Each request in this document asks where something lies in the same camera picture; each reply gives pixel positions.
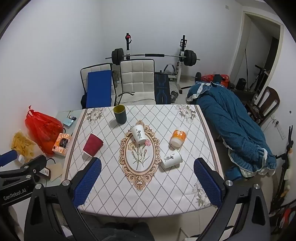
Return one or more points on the white power strip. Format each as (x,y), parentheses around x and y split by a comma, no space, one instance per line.
(280,131)

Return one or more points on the white quilted chair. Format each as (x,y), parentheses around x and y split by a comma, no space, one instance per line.
(97,67)
(136,78)

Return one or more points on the light blue phone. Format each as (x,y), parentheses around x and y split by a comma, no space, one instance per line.
(67,122)

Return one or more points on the teal knitted blanket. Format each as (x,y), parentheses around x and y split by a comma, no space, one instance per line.
(229,120)

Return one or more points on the white paper cup black print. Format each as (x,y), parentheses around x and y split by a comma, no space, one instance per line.
(138,135)
(172,159)

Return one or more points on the orange tissue box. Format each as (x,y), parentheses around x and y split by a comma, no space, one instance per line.
(61,144)

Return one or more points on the yellow snack bag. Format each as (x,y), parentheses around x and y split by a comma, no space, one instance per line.
(23,144)

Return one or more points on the white door frame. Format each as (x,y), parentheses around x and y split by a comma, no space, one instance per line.
(240,46)

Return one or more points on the blue folded mat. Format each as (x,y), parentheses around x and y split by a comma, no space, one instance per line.
(99,88)

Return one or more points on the dark green cup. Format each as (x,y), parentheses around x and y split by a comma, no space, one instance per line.
(120,115)

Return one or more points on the black kick scooter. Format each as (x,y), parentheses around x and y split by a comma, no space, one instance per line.
(256,78)

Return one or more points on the red plastic bag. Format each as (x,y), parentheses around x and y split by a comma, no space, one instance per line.
(44,129)

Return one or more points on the red paper cup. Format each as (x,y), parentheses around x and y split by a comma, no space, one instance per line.
(92,146)

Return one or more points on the silver dumbbell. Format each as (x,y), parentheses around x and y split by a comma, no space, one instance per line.
(174,95)

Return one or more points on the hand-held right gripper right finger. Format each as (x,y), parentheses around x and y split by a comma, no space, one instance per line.
(208,183)

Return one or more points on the black and blue exercise board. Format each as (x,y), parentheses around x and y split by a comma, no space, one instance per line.
(161,88)

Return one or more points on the barbell with black plates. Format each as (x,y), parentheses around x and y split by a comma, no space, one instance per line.
(118,55)

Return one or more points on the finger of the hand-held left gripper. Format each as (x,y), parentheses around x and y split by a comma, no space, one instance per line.
(8,157)
(34,163)

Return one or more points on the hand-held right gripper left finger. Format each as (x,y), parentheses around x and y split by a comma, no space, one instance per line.
(87,183)

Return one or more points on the white weight rack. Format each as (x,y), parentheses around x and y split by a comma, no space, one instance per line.
(181,67)

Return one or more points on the orange and white cup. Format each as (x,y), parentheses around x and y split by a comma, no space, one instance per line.
(178,137)

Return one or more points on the beige paper sheet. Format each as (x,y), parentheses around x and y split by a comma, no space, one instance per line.
(57,171)

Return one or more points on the dark wooden chair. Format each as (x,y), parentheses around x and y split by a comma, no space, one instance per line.
(271,99)

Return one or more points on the white diamond-pattern floral tablecloth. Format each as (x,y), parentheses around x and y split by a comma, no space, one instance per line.
(143,185)

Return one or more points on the small dark gadget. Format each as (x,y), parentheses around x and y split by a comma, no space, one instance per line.
(72,118)

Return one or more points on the black floor stand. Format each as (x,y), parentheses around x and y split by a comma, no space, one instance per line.
(283,176)

